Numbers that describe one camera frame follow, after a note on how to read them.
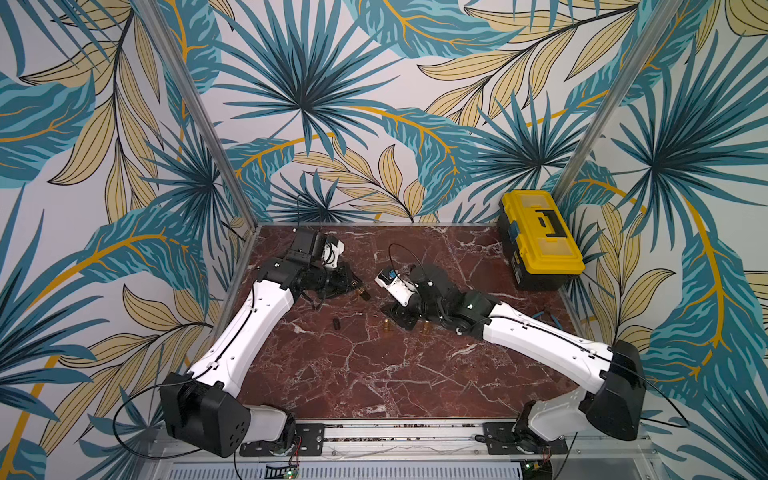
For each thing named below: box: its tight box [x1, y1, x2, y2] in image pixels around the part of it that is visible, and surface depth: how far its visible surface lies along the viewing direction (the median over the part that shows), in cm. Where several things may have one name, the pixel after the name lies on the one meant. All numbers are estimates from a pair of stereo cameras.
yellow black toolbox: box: [497, 190, 585, 292], surface depth 97 cm
